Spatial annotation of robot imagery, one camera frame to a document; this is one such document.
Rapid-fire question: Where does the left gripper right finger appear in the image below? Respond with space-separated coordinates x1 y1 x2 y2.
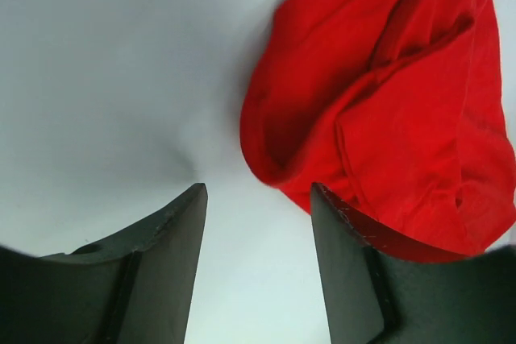
310 184 515 343

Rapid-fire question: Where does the red t-shirt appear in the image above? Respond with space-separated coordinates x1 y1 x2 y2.
239 0 515 256

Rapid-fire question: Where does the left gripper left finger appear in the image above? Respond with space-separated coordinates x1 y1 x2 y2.
1 183 208 343

